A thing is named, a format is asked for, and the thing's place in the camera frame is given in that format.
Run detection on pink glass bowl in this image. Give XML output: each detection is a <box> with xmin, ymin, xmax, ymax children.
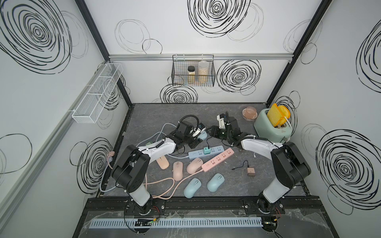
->
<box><xmin>242</xmin><ymin>106</ymin><xmax>258</xmax><ymax>121</ymax></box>

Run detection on pink charger plug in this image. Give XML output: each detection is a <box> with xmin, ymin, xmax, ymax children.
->
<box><xmin>247</xmin><ymin>167</ymin><xmax>256</xmax><ymax>177</ymax></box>

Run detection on pink power cable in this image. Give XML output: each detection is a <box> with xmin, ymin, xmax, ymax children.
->
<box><xmin>106</xmin><ymin>151</ymin><xmax>204</xmax><ymax>200</ymax></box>

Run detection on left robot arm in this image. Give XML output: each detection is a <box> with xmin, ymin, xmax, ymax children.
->
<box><xmin>111</xmin><ymin>115</ymin><xmax>205</xmax><ymax>208</ymax></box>

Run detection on teal charger cube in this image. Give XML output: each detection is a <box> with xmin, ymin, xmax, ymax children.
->
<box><xmin>203</xmin><ymin>147</ymin><xmax>211</xmax><ymax>155</ymax></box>

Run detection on white wire shelf basket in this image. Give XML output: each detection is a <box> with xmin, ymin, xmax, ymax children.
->
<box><xmin>72</xmin><ymin>62</ymin><xmax>123</xmax><ymax>124</ymax></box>

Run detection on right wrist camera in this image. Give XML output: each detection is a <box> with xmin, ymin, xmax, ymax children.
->
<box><xmin>217</xmin><ymin>114</ymin><xmax>225</xmax><ymax>129</ymax></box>

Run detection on light blue power cable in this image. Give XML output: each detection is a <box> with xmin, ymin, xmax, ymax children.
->
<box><xmin>99</xmin><ymin>122</ymin><xmax>190</xmax><ymax>192</ymax></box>

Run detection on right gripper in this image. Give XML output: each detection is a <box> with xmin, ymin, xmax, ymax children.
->
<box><xmin>205</xmin><ymin>125</ymin><xmax>232</xmax><ymax>141</ymax></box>

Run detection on pink mouse sideways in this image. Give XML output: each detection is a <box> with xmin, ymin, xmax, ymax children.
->
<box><xmin>187</xmin><ymin>158</ymin><xmax>204</xmax><ymax>174</ymax></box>

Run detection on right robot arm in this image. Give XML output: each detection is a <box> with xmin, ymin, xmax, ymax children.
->
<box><xmin>205</xmin><ymin>112</ymin><xmax>312</xmax><ymax>214</ymax></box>

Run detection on peach mouse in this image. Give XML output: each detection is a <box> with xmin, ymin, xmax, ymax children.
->
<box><xmin>156</xmin><ymin>156</ymin><xmax>170</xmax><ymax>170</ymax></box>

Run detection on pink mouse upright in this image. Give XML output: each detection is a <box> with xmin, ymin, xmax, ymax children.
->
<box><xmin>173</xmin><ymin>161</ymin><xmax>183</xmax><ymax>181</ymax></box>

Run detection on light blue mouse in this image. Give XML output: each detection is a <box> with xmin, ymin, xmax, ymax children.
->
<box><xmin>207</xmin><ymin>173</ymin><xmax>225</xmax><ymax>192</ymax></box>
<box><xmin>184</xmin><ymin>178</ymin><xmax>201</xmax><ymax>199</ymax></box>

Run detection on brown lid spice jar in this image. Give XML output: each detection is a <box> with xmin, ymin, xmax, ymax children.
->
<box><xmin>187</xmin><ymin>65</ymin><xmax>195</xmax><ymax>84</ymax></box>

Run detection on black wire basket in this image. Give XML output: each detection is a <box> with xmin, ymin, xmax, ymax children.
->
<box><xmin>171</xmin><ymin>54</ymin><xmax>216</xmax><ymax>87</ymax></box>

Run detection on blue mouse behind strip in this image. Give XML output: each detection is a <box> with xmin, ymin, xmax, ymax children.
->
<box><xmin>198</xmin><ymin>131</ymin><xmax>208</xmax><ymax>140</ymax></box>

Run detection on white lid tall jar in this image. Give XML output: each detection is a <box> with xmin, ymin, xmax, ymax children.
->
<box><xmin>197</xmin><ymin>60</ymin><xmax>209</xmax><ymax>86</ymax></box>

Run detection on blue power strip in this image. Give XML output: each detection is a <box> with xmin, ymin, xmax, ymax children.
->
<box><xmin>188</xmin><ymin>145</ymin><xmax>224</xmax><ymax>160</ymax></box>

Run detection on pink power strip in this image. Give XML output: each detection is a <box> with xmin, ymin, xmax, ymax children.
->
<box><xmin>201</xmin><ymin>148</ymin><xmax>235</xmax><ymax>172</ymax></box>

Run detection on grey cable duct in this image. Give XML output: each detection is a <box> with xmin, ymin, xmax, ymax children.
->
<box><xmin>89</xmin><ymin>217</ymin><xmax>263</xmax><ymax>229</ymax></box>

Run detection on mint green toaster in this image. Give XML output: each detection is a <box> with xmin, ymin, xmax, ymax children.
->
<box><xmin>254</xmin><ymin>109</ymin><xmax>292</xmax><ymax>143</ymax></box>

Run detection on yellow toast slice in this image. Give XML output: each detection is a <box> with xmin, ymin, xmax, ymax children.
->
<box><xmin>267</xmin><ymin>103</ymin><xmax>291</xmax><ymax>127</ymax></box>

